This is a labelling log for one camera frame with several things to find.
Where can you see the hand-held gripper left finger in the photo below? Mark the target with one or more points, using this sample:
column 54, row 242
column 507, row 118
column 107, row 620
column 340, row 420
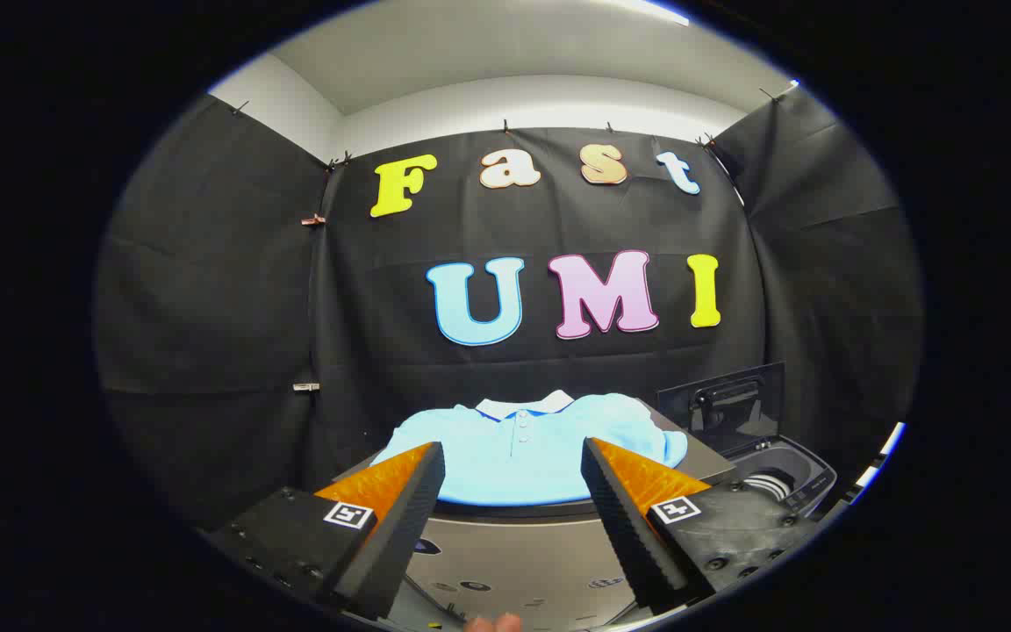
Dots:
column 400, row 527

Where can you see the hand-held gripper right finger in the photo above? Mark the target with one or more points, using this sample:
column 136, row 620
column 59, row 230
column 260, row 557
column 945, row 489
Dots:
column 633, row 527

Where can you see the light blue polo shirt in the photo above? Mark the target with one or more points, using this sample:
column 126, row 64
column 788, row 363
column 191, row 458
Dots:
column 514, row 465

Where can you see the black backdrop cloth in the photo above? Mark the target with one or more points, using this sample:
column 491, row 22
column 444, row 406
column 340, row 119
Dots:
column 383, row 351

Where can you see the copper cloth clip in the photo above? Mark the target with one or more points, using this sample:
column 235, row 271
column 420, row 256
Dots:
column 313, row 219

